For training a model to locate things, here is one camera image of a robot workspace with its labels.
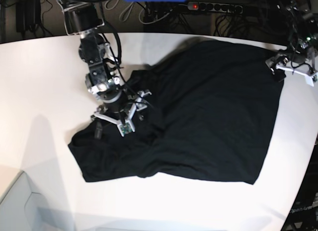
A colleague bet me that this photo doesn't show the grey plastic bin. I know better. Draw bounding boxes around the grey plastic bin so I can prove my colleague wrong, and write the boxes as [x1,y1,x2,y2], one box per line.
[0,171,76,231]

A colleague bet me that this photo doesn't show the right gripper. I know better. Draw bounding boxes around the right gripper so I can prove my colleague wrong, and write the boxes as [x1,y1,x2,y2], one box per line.
[90,88,152,139]

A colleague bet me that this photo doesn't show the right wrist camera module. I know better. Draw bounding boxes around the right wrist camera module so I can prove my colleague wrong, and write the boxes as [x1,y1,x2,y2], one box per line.
[117,119,135,137]

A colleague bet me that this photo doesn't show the black box on floor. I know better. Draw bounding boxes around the black box on floor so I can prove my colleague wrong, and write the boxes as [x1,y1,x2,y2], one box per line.
[15,0,41,33]

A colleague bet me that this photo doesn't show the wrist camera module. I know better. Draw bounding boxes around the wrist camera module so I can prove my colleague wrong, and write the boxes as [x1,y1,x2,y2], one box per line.
[117,119,135,137]
[305,73,318,87]

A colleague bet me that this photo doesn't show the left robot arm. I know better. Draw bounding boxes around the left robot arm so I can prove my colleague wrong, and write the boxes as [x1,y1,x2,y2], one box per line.
[265,0,318,86]

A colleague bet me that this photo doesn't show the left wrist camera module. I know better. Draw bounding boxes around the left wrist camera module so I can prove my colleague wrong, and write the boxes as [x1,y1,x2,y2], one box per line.
[305,73,318,87]

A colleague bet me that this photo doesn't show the black t-shirt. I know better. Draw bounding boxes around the black t-shirt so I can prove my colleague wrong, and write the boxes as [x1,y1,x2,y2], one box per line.
[68,40,283,184]

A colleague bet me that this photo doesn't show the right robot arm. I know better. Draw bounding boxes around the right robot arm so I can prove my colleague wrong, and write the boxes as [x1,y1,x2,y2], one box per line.
[56,0,151,137]

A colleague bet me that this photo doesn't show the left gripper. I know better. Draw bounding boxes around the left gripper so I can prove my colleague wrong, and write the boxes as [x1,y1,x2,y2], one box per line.
[265,46,318,83]

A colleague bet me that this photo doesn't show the black power strip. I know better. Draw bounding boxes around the black power strip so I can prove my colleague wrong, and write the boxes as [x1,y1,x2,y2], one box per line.
[187,1,243,14]

